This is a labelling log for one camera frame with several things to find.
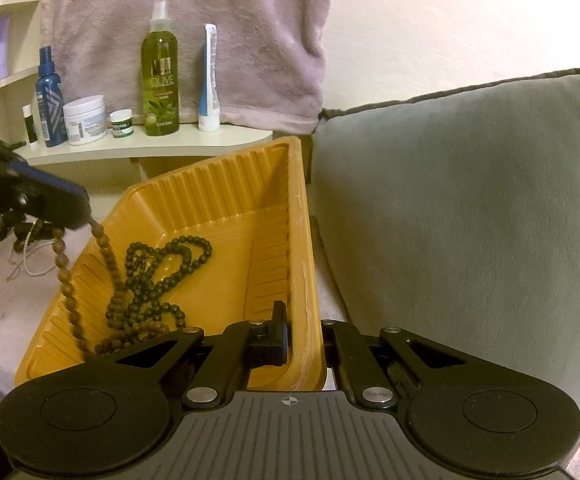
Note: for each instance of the cream corner shelf unit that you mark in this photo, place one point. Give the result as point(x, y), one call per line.
point(169, 142)

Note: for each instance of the green spray bottle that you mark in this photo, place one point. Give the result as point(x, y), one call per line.
point(160, 85)

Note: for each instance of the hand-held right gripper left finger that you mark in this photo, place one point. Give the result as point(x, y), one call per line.
point(282, 335)

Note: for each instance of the white cream jar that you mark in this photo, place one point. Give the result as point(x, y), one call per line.
point(84, 122)

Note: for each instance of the mauve fleece towel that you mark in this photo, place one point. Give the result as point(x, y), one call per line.
point(194, 50)

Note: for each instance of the small green label jar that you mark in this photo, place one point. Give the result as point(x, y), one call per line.
point(120, 125)

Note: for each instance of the blue spray bottle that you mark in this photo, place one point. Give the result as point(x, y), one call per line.
point(50, 105)

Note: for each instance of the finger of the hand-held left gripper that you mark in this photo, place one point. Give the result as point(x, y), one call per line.
point(44, 210)
point(44, 180)

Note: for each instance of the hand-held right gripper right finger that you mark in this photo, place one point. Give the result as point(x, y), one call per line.
point(342, 347)

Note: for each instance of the white and blue tube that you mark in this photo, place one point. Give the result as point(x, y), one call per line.
point(209, 90)

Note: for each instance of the grey cushion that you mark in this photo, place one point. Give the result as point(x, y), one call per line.
point(470, 220)

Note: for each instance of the yellow plastic tray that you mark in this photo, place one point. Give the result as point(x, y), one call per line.
point(270, 220)

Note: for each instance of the white and black lip balm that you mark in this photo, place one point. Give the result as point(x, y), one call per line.
point(30, 127)

